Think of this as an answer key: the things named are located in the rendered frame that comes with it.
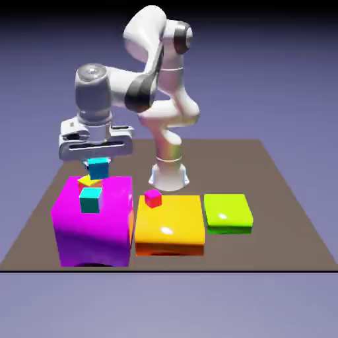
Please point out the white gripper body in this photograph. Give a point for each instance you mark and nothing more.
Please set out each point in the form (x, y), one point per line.
(95, 149)

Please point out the small cyan cube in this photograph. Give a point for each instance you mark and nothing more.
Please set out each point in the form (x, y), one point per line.
(90, 201)
(98, 168)

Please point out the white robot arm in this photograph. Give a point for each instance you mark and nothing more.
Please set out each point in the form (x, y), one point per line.
(169, 87)

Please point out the small yellow cube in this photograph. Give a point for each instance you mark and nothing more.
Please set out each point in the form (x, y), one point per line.
(88, 182)

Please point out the small magenta cube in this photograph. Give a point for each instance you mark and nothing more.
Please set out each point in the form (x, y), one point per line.
(153, 198)

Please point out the large magenta box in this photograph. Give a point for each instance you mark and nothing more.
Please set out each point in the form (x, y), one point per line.
(92, 232)

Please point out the large orange box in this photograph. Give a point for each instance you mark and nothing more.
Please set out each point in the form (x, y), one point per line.
(170, 224)

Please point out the large green box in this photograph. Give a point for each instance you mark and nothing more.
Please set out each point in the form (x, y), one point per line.
(227, 212)

